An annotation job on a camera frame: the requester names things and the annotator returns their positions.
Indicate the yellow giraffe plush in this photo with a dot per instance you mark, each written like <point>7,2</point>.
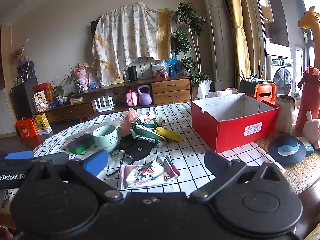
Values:
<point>310,22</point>

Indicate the vase with dried flowers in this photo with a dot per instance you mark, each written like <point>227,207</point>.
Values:
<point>21,53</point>

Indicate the red cardboard box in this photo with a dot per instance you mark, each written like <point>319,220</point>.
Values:
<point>230,135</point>

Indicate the small brown cardboard box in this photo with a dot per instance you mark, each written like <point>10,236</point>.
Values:
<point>76,100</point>

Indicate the wooden television stand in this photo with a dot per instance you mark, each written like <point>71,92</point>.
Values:
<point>170,88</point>

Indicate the pale green mug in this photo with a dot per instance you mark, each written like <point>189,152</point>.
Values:
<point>106,137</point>

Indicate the cream and yellow draped sheet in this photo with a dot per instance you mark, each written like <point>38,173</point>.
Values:
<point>132,37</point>

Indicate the yellow pouch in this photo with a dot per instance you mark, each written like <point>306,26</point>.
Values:
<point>167,133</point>

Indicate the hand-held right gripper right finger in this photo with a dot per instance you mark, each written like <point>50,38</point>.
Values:
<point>215,161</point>

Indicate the white washing machine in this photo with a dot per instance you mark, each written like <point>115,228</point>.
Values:
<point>282,77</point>

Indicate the orange gift bag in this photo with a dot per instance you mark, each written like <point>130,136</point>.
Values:
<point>26,128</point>

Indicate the teal box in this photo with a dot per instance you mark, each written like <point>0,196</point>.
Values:
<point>309,149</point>

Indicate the pink plush doll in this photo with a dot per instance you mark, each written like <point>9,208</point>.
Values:
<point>81,76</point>

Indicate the pink cup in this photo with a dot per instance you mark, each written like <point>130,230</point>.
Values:
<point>231,90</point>

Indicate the black water dispenser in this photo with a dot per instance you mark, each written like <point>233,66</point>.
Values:
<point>23,95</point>

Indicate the clear bag of snacks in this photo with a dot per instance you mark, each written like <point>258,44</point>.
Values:
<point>160,70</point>

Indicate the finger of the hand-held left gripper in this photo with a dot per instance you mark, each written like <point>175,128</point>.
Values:
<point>51,157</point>
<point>18,154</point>

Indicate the yellow curtain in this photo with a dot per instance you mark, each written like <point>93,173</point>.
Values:
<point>237,30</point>

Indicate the pink and white printed packet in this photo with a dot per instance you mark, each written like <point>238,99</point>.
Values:
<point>147,175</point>

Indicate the beige tower air conditioner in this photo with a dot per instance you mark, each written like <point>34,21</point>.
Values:
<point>220,37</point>

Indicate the black cap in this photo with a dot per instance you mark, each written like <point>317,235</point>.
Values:
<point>136,148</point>

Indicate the television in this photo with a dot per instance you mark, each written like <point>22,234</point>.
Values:
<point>93,28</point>

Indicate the yellow and white printed box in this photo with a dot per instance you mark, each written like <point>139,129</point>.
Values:
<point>40,101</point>

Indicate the small potted plant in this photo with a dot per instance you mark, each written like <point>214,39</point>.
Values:
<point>72,78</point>

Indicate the red water bottle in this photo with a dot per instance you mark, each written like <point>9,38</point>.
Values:
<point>308,97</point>

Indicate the green box with dark lid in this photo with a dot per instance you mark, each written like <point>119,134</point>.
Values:
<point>80,145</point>

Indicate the white bunny plush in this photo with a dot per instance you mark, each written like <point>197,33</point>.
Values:
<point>311,128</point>

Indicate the yellow carton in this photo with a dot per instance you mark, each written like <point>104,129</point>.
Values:
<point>43,123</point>

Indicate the potted tree in white pot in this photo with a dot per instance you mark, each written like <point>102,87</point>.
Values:
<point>190,20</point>

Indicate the black cylinder speaker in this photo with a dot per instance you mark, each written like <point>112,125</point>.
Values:
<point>132,73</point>

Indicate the steel tumbler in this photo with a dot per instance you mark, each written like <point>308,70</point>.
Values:
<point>285,112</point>

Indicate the blue packet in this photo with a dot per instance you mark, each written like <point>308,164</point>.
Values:
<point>174,66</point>

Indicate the pink kettlebell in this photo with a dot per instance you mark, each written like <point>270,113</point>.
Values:
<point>131,99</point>

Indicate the cartoon printed white cloth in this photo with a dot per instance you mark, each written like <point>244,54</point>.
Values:
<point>147,125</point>

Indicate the bunch of makeup brushes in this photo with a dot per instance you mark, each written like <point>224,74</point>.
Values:
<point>252,73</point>

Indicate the white router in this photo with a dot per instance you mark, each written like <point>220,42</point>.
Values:
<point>103,104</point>

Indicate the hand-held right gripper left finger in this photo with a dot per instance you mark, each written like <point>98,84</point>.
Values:
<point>96,162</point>

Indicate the navy whale print pad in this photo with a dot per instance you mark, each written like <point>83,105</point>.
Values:
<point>287,150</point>

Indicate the purple kettlebell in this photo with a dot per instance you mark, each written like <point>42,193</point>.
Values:
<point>144,97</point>

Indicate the white checked tablecloth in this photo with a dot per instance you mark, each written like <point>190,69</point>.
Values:
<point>190,155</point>

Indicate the orange and green storage box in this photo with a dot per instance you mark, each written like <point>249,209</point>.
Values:
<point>258,90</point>

